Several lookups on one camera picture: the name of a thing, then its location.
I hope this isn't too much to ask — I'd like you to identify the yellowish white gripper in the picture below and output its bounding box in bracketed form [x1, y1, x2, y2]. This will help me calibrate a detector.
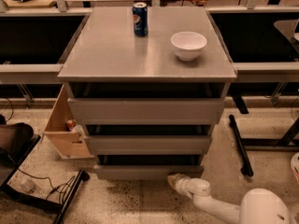
[167, 174, 189, 191]

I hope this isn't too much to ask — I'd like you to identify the grey bottom drawer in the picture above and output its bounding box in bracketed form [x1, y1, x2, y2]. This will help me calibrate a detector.
[94, 154, 203, 180]

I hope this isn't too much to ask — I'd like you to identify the grey drawer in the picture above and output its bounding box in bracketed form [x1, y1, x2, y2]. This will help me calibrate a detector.
[85, 125, 211, 155]
[94, 154, 203, 180]
[66, 82, 227, 125]

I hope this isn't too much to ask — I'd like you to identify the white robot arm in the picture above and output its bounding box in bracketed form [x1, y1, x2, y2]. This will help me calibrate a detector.
[167, 174, 298, 224]

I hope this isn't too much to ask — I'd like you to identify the grey drawer cabinet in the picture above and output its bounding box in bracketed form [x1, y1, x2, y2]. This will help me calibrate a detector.
[57, 6, 238, 170]

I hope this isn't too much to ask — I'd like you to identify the grey middle drawer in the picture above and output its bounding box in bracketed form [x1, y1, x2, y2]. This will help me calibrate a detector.
[85, 125, 211, 155]

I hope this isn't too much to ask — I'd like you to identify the grey top drawer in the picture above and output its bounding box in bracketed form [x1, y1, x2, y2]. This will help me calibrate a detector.
[66, 82, 227, 125]

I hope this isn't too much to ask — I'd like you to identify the black stand foot right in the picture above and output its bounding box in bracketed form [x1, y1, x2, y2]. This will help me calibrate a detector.
[229, 115, 254, 177]

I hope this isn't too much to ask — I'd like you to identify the cardboard box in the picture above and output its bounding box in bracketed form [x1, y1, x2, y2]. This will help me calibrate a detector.
[44, 87, 92, 159]

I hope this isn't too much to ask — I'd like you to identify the red snack packet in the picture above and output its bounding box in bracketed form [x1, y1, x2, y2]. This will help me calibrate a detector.
[66, 119, 77, 131]

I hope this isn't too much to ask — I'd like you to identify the white ceramic bowl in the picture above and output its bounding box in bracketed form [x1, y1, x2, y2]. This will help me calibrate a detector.
[171, 32, 207, 61]

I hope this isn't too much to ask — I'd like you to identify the clear plastic cup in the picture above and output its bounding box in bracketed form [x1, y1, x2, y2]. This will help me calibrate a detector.
[21, 179, 36, 194]

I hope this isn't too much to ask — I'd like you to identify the dark bag on stand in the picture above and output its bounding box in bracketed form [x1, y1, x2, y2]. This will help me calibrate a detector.
[0, 116, 34, 166]

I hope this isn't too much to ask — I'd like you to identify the blue Pepsi can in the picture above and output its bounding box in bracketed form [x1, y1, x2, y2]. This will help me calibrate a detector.
[132, 2, 149, 36]

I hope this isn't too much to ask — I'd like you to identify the black cable on floor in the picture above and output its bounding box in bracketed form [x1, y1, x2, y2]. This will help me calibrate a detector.
[17, 167, 78, 205]

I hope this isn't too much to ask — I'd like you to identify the grey metal rail right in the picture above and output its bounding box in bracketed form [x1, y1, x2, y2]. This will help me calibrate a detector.
[233, 62, 299, 83]

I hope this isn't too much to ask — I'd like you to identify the grey metal rail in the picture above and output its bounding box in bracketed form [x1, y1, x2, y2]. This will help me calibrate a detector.
[0, 64, 63, 85]
[233, 62, 299, 83]

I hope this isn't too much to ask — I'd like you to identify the black stand frame left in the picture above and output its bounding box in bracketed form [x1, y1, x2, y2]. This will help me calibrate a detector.
[0, 134, 90, 224]

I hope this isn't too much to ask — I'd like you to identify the grey metal rail left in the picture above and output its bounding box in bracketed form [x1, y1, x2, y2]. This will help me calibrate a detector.
[0, 64, 63, 85]

